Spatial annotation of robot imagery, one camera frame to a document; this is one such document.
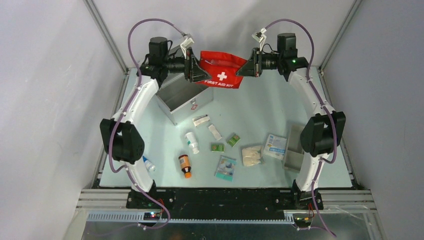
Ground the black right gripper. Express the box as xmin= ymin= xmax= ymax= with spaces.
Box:
xmin=235 ymin=47 xmax=283 ymax=78

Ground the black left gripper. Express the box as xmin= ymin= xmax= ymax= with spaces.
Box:
xmin=162 ymin=47 xmax=212 ymax=83

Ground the red first aid pouch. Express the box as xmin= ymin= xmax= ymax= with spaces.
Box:
xmin=196 ymin=51 xmax=247 ymax=89

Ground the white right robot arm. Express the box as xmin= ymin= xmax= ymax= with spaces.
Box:
xmin=236 ymin=30 xmax=346 ymax=209

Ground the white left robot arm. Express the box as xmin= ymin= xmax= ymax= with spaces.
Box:
xmin=99 ymin=34 xmax=211 ymax=208

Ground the white medicine bottle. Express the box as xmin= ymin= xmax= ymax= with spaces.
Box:
xmin=184 ymin=132 xmax=200 ymax=154

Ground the silver metal case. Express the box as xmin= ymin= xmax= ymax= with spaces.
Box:
xmin=156 ymin=46 xmax=214 ymax=125

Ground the white wrapped bandage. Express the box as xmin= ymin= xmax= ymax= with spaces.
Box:
xmin=192 ymin=114 xmax=210 ymax=127

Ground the white bandage roll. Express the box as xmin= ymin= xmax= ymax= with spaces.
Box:
xmin=208 ymin=124 xmax=223 ymax=141

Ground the green small box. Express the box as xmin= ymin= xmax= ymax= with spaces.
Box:
xmin=226 ymin=133 xmax=241 ymax=148

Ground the green flat sachet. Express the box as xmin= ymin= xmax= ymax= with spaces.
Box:
xmin=210 ymin=143 xmax=225 ymax=153

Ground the white blue gauze packet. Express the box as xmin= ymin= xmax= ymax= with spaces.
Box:
xmin=263 ymin=134 xmax=287 ymax=161

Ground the brown syrup bottle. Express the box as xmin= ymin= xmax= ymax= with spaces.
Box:
xmin=178 ymin=154 xmax=192 ymax=179

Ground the beige gloves bag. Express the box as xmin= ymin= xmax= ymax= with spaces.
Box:
xmin=241 ymin=145 xmax=264 ymax=167

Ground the teal mask packet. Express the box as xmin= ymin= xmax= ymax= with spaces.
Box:
xmin=214 ymin=155 xmax=237 ymax=182

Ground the grey divided tray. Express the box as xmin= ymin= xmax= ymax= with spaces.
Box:
xmin=282 ymin=124 xmax=313 ymax=173

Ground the blue cap clear bottle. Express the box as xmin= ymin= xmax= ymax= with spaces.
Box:
xmin=142 ymin=156 xmax=156 ymax=172

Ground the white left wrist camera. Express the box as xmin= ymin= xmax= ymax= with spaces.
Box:
xmin=179 ymin=34 xmax=195 ymax=59

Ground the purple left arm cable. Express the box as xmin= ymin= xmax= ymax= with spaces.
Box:
xmin=107 ymin=18 xmax=186 ymax=231

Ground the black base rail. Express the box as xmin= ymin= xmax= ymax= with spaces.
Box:
xmin=125 ymin=187 xmax=324 ymax=221

